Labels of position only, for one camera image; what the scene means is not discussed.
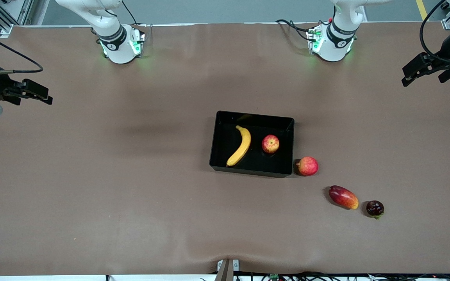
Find red yellow apple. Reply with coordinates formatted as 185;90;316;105
262;135;280;154

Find black rectangular plastic box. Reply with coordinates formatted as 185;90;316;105
209;110;295;178

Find yellow banana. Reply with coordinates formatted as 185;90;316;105
226;125;252;167

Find red apple beside tray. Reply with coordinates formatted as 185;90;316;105
295;157;319;176

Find red yellow mango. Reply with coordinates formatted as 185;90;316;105
329;185;359;210

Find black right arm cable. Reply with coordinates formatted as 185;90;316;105
0;24;44;75

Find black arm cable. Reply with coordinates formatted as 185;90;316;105
0;24;44;75
419;0;450;64

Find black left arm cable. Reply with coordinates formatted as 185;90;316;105
419;0;450;64

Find black right base cable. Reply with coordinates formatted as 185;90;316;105
121;0;153;37

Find black left base cables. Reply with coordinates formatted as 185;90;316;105
276;19;319;41

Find metal table edge bracket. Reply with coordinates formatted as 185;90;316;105
217;259;239;281

